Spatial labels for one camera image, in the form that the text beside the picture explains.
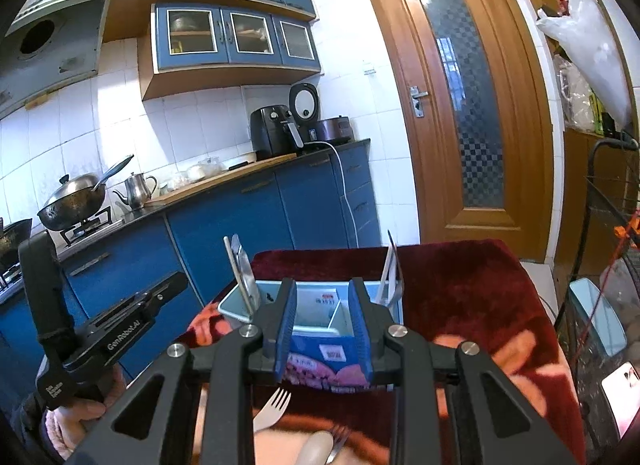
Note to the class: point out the light blue container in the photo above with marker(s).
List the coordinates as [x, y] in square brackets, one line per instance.
[597, 317]

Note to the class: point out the person's left forearm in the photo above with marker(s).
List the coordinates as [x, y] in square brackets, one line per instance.
[35, 425]

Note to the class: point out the gas stove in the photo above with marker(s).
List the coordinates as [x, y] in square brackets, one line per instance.
[85, 235]

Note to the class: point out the wooden cutting board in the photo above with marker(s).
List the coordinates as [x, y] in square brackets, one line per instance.
[220, 180]

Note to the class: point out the wooden shelf unit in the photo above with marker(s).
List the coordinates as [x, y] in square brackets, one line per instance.
[575, 155]

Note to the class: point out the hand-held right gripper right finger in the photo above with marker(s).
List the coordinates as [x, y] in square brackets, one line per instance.
[361, 330]

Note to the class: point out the dark wok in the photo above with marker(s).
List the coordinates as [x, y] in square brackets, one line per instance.
[12, 245]

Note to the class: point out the glass-door wall cabinet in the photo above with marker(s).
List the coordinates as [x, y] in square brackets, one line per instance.
[235, 40]

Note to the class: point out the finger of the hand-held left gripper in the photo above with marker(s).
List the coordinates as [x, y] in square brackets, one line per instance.
[160, 292]

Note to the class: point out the white plastic bag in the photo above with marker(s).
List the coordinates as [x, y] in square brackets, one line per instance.
[595, 55]

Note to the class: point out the grey range hood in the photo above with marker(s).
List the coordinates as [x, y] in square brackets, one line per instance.
[55, 45]

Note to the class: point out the black air fryer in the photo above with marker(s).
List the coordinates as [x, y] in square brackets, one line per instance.
[270, 132]

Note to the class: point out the white utensil box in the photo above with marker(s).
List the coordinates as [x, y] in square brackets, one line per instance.
[325, 315]

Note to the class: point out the red and peach printed blanket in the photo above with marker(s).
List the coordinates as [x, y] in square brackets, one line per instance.
[475, 305]

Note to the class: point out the white spoon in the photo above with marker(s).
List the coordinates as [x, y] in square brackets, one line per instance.
[315, 450]

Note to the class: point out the dark pressure cooker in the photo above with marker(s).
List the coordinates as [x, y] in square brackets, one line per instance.
[335, 129]

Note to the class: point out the wooden door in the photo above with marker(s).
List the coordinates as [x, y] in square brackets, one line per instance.
[465, 95]

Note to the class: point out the blue kitchen base cabinets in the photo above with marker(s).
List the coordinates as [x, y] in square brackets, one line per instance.
[225, 225]

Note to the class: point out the black metal cart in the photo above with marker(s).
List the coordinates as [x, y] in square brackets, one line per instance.
[595, 195]

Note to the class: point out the person's left hand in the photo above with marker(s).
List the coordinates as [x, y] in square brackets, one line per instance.
[95, 407]

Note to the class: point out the black rice cooker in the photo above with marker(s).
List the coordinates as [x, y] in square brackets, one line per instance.
[305, 105]

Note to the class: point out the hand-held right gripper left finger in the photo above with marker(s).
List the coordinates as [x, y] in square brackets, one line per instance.
[286, 325]

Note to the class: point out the steel fork long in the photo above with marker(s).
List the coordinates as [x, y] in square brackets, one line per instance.
[247, 275]

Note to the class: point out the steel kettle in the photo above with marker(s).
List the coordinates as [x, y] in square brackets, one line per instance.
[136, 192]

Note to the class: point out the steel wok with lid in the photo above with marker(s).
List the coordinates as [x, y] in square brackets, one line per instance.
[75, 202]

